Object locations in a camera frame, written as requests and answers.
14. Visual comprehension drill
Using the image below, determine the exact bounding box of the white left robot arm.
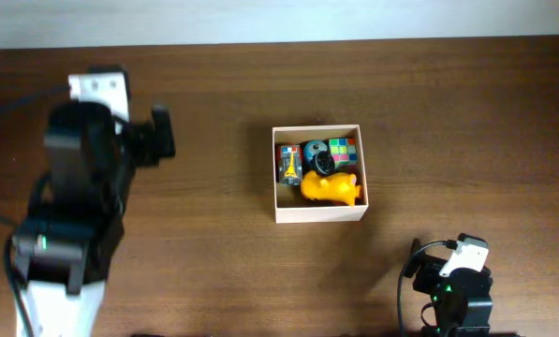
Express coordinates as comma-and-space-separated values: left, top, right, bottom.
3, 66, 176, 336

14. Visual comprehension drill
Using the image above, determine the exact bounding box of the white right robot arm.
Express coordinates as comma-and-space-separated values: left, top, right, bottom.
396, 233, 493, 336

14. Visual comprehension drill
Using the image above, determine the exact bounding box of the black round spider toy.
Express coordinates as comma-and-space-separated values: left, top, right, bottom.
311, 151, 335, 176

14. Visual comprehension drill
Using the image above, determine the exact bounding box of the colourful puzzle cube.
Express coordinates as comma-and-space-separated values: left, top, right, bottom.
329, 139, 358, 170

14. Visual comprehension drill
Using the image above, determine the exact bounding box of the yellow toy animal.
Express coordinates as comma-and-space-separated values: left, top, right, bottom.
301, 171, 362, 206

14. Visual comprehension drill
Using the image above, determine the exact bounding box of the blue white toy ball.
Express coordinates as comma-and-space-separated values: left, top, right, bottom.
302, 139, 329, 163

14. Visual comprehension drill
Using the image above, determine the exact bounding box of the grey red toy truck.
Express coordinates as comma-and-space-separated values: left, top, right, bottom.
276, 144, 303, 186

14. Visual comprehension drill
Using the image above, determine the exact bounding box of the pink cardboard box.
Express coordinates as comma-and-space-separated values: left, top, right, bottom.
272, 125, 369, 224

